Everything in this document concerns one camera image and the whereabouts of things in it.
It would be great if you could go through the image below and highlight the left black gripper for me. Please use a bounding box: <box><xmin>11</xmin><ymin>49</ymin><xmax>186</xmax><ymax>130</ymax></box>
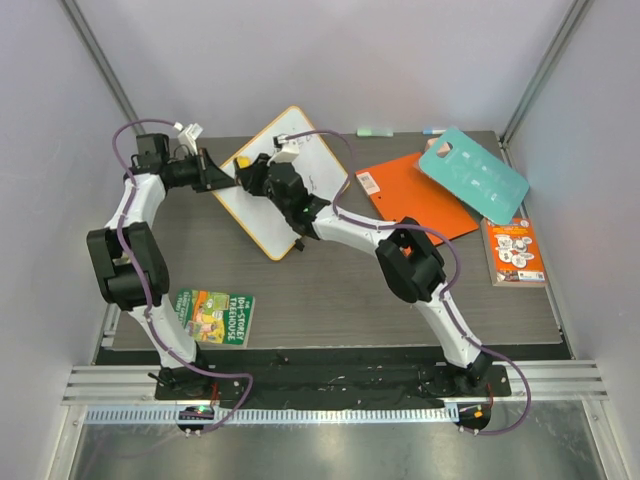
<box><xmin>171</xmin><ymin>149</ymin><xmax>238</xmax><ymax>194</ymax></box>

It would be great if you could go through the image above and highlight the yellow whiteboard eraser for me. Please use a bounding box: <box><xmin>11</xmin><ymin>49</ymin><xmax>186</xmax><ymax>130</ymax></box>
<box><xmin>234</xmin><ymin>156</ymin><xmax>252</xmax><ymax>170</ymax></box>

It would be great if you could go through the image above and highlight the yellow framed whiteboard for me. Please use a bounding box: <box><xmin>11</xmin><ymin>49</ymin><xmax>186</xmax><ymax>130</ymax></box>
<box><xmin>214</xmin><ymin>106</ymin><xmax>348</xmax><ymax>261</ymax></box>

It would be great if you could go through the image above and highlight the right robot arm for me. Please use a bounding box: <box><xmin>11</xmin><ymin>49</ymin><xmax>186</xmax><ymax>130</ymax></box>
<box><xmin>233</xmin><ymin>154</ymin><xmax>492</xmax><ymax>395</ymax></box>

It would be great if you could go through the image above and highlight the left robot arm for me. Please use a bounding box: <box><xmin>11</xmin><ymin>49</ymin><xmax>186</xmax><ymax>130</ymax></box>
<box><xmin>86</xmin><ymin>124</ymin><xmax>234</xmax><ymax>399</ymax></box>

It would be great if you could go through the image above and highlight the green eraser block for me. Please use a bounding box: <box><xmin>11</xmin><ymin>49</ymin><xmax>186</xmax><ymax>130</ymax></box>
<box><xmin>356</xmin><ymin>128</ymin><xmax>394</xmax><ymax>138</ymax></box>

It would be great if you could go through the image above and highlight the pale yellow mug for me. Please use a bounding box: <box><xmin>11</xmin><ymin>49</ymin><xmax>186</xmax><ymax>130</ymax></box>
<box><xmin>113</xmin><ymin>253</ymin><xmax>131</xmax><ymax>265</ymax></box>

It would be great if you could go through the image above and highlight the green treehouse book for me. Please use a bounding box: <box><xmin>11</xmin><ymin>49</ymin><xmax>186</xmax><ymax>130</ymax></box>
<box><xmin>174</xmin><ymin>289</ymin><xmax>255</xmax><ymax>348</ymax></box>

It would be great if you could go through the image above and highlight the pink object under board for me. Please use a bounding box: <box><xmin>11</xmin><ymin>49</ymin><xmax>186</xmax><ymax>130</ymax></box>
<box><xmin>423</xmin><ymin>138</ymin><xmax>437</xmax><ymax>153</ymax></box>

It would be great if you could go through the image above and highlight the teal plastic board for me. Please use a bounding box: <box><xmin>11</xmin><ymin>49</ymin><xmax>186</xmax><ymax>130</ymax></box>
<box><xmin>418</xmin><ymin>128</ymin><xmax>529</xmax><ymax>225</ymax></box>

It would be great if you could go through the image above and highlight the orange paperback book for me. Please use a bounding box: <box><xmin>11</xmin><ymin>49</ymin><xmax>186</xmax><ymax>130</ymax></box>
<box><xmin>480</xmin><ymin>217</ymin><xmax>547</xmax><ymax>288</ymax></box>

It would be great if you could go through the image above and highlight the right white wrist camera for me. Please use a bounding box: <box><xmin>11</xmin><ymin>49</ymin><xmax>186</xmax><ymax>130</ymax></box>
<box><xmin>270</xmin><ymin>134</ymin><xmax>300</xmax><ymax>163</ymax></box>

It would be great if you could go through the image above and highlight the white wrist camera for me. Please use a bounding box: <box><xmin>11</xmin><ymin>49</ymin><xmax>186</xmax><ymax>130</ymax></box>
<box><xmin>173</xmin><ymin>122</ymin><xmax>203</xmax><ymax>154</ymax></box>
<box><xmin>270</xmin><ymin>134</ymin><xmax>300</xmax><ymax>163</ymax></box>

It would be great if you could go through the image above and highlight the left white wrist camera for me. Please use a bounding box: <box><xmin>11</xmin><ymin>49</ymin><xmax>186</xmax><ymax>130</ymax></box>
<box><xmin>173</xmin><ymin>122</ymin><xmax>203</xmax><ymax>154</ymax></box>

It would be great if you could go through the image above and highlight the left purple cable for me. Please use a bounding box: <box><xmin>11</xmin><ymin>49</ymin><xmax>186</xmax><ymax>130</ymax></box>
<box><xmin>112</xmin><ymin>117</ymin><xmax>254</xmax><ymax>435</ymax></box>

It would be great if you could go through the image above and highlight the purple cable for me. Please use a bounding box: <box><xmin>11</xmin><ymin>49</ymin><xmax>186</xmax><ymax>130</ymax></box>
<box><xmin>277</xmin><ymin>130</ymin><xmax>531</xmax><ymax>437</ymax></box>
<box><xmin>112</xmin><ymin>117</ymin><xmax>254</xmax><ymax>435</ymax></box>

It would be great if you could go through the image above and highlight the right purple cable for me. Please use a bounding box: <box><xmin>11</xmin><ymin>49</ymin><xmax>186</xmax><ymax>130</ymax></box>
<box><xmin>277</xmin><ymin>130</ymin><xmax>531</xmax><ymax>437</ymax></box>

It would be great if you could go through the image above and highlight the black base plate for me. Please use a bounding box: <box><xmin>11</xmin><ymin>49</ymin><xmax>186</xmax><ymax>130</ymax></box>
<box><xmin>153</xmin><ymin>347</ymin><xmax>511</xmax><ymax>410</ymax></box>

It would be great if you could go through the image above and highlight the slotted cable duct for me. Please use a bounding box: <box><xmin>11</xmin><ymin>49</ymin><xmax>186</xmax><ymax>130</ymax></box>
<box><xmin>84</xmin><ymin>404</ymin><xmax>459</xmax><ymax>426</ymax></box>

